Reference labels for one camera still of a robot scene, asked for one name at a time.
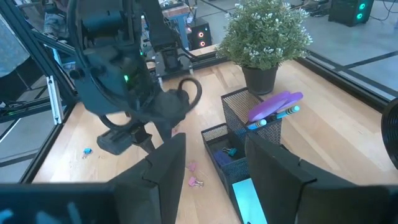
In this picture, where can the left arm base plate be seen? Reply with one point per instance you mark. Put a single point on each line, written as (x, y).
(188, 63)

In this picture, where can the computer tower green lights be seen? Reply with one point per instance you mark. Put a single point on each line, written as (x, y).
(348, 12)

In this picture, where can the silver frame bracket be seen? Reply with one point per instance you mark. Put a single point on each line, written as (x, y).
(55, 99)

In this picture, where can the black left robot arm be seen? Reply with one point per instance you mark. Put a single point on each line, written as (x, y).
(109, 77)

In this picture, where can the black mesh desk organizer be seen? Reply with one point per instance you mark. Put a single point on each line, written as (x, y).
(239, 102)

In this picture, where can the blue binder clip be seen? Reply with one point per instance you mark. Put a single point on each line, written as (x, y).
(231, 152)
(88, 151)

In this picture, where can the computer tower red lights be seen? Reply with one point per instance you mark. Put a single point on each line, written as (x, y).
(199, 34)

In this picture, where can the teal sticky note pad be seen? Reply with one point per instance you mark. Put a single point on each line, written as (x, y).
(248, 199)

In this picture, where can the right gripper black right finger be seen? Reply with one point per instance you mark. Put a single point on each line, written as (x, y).
(280, 186)

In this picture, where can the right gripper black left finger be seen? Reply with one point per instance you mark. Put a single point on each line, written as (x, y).
(161, 186)

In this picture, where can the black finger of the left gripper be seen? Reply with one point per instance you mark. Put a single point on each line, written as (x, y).
(164, 130)
(144, 141)

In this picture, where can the teal pencil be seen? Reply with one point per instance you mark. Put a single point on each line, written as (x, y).
(289, 111)

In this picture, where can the artificial plant in black pot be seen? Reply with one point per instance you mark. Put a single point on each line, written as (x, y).
(264, 37)

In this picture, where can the wooden workbench blue legs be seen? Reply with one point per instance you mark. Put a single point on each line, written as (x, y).
(174, 11)

